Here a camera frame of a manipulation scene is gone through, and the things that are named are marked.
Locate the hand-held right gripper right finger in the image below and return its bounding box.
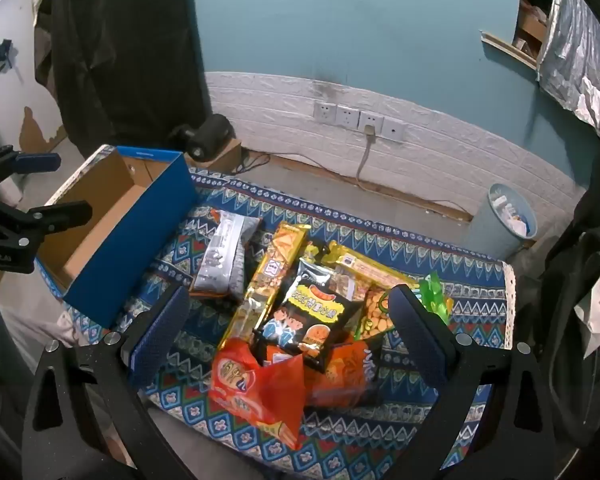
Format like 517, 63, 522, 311
387, 284, 576, 480

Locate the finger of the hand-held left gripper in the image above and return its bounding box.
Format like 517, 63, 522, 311
0, 194, 94, 241
0, 146, 62, 195

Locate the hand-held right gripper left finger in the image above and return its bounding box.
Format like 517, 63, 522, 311
21, 284, 196, 480

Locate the green peanut snack packet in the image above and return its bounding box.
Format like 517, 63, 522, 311
355, 272, 453, 343

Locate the orange snack packet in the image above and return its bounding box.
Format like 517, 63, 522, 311
305, 332, 386, 408

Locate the long gold cracker packet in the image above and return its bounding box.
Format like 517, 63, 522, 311
217, 222, 312, 351
322, 240, 421, 306

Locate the blue cardboard box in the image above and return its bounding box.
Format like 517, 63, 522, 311
35, 146, 198, 330

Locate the silver snack packet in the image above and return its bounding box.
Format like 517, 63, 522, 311
189, 210, 263, 298

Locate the black cartoon snack packet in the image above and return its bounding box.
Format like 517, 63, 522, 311
252, 255, 366, 373

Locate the red orange snack bag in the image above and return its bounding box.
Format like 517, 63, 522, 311
209, 337, 308, 451

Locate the blue patterned tablecloth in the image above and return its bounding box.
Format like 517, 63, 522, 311
40, 144, 517, 480

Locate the grey trash bin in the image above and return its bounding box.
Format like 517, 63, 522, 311
462, 182, 538, 261

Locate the black bag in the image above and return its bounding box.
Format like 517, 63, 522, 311
540, 180, 600, 451

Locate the black curtain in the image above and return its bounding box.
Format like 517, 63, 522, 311
35, 0, 213, 158

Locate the black round device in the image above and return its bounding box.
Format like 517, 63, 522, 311
169, 114, 233, 162

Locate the silver foil sheet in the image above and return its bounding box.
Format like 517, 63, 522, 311
536, 0, 600, 141

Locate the beige plug cable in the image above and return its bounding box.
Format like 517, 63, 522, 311
355, 125, 378, 183

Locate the black cable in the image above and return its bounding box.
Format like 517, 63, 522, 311
237, 151, 272, 175

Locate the wooden window frame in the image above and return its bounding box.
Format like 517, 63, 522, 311
481, 0, 551, 71

